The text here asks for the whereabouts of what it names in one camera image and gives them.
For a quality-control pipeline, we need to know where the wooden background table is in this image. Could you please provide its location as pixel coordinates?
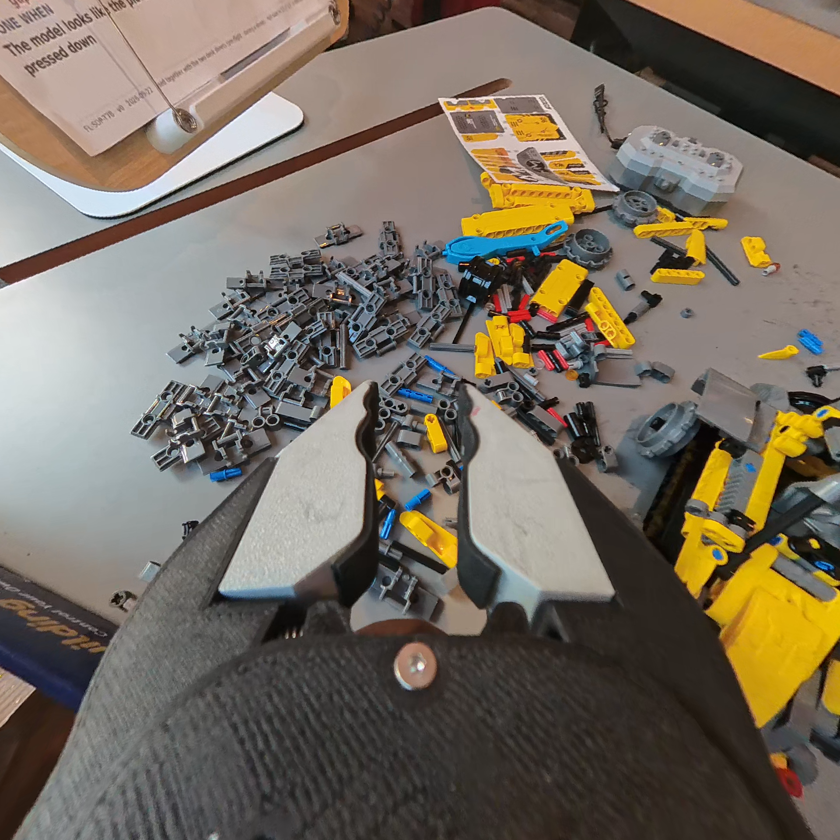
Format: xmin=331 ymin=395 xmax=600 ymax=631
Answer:
xmin=578 ymin=0 xmax=840 ymax=133

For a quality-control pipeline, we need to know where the pile of loose toy bricks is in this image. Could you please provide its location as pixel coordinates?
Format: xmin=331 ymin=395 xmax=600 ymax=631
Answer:
xmin=129 ymin=171 xmax=678 ymax=628

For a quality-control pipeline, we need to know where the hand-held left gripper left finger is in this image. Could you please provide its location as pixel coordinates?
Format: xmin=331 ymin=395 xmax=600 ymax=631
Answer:
xmin=217 ymin=381 xmax=383 ymax=610

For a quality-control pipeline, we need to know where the grey toy wheel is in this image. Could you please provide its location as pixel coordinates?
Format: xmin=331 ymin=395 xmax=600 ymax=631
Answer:
xmin=613 ymin=191 xmax=661 ymax=228

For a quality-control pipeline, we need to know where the blue curved toy panel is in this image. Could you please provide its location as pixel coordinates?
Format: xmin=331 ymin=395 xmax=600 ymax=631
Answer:
xmin=443 ymin=220 xmax=573 ymax=267

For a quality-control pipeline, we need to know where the small yellow toy panel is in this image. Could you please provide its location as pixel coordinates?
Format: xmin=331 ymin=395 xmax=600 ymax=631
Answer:
xmin=741 ymin=235 xmax=779 ymax=274

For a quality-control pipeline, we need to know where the yellow striped leaflet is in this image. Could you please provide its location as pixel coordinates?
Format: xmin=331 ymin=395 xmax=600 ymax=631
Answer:
xmin=436 ymin=94 xmax=619 ymax=195

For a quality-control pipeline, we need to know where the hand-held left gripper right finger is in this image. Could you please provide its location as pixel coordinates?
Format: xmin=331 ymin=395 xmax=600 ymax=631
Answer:
xmin=453 ymin=385 xmax=616 ymax=626

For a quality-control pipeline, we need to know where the yellow toy brick vehicle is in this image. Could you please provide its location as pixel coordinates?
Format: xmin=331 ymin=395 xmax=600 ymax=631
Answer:
xmin=615 ymin=365 xmax=840 ymax=798

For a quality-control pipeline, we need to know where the grey toy battery hub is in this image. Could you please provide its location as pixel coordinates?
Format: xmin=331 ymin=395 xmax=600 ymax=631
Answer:
xmin=613 ymin=125 xmax=745 ymax=215

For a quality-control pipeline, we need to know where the clipboard with instruction sheet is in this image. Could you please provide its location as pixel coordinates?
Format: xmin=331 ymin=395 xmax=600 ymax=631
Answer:
xmin=0 ymin=0 xmax=350 ymax=193

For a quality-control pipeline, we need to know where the blue cardboard box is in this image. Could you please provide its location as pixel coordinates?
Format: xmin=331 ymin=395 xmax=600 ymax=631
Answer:
xmin=0 ymin=565 xmax=120 ymax=712

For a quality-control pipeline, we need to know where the long thin yellow toy beam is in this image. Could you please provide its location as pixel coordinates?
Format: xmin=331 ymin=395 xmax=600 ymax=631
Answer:
xmin=632 ymin=214 xmax=731 ymax=241

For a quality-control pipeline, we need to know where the grey desk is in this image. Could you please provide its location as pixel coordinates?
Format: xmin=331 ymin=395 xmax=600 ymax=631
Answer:
xmin=0 ymin=7 xmax=840 ymax=840

